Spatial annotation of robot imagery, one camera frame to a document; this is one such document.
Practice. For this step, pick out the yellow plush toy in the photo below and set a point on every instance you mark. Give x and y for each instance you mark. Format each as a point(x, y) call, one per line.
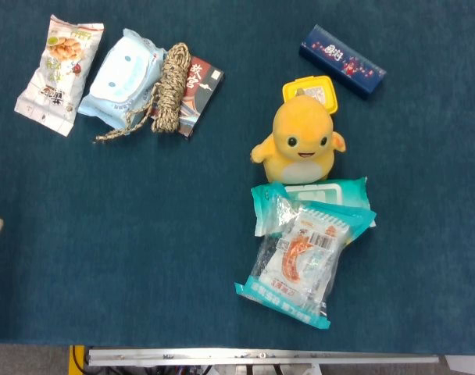
point(300, 145)

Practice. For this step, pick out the white peanut snack bag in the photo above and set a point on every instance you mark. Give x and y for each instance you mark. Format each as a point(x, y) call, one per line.
point(59, 74)

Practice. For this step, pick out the light blue wet wipes pack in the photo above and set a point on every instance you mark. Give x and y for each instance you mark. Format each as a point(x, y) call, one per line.
point(120, 84)

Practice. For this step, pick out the dark red printed box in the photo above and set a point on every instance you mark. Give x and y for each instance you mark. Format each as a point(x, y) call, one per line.
point(200, 91)

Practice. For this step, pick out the clear teal snack bag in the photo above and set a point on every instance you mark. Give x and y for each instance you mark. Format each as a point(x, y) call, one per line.
point(296, 261)

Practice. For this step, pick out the teal wet wipes pack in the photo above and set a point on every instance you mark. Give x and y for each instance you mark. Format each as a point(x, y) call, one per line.
point(339, 195)

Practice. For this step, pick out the yellow lidded plastic box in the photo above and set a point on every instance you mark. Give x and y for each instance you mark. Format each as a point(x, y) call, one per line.
point(313, 90)

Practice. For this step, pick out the navy blue printed box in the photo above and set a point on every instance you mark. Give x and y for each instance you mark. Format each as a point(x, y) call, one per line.
point(341, 60)

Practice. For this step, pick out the yellow frame bracket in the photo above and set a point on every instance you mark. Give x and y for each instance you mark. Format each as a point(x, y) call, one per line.
point(76, 359)

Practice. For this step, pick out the aluminium frame rail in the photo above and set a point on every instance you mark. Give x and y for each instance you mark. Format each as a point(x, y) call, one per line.
point(261, 356)

